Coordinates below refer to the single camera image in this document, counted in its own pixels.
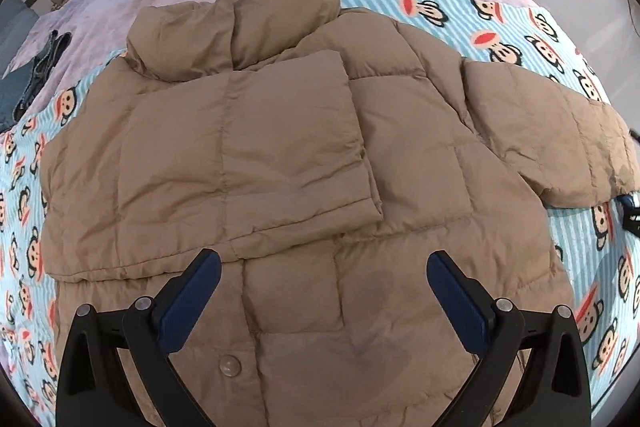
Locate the brown puffer jacket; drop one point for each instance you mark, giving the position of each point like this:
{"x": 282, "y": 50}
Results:
{"x": 280, "y": 167}

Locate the dark denim garment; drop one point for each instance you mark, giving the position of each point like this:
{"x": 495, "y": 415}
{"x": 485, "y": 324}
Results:
{"x": 42, "y": 67}

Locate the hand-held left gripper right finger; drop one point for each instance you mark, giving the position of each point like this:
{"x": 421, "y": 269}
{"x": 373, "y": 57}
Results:
{"x": 457, "y": 302}

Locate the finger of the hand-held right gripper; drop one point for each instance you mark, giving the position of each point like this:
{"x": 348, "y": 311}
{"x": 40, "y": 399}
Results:
{"x": 632, "y": 209}

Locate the monkey print striped blanket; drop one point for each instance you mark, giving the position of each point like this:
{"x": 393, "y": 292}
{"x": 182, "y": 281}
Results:
{"x": 505, "y": 32}

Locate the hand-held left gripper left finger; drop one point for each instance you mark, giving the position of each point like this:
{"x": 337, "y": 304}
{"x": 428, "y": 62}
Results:
{"x": 192, "y": 297}

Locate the dark teal folded cloth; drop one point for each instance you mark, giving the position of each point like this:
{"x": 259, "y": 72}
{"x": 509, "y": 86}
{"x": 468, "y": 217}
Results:
{"x": 11, "y": 94}

